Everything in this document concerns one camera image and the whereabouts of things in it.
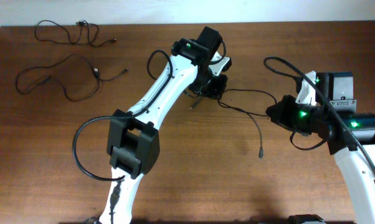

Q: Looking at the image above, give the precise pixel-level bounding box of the black USB cable bundle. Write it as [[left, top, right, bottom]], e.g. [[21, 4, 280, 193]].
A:
[[184, 88, 278, 159]]

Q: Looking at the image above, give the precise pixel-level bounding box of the thin black separated cable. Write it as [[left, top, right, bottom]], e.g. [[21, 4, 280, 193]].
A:
[[34, 19, 118, 48]]

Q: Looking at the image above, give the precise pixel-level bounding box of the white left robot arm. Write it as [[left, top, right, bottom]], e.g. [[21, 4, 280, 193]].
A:
[[98, 27, 231, 223]]

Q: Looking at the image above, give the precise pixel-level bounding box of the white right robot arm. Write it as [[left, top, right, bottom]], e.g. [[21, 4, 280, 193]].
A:
[[266, 72, 375, 223]]

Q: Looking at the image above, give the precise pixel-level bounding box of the black base at table edge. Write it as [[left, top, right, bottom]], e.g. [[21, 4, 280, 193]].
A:
[[288, 214, 325, 224]]

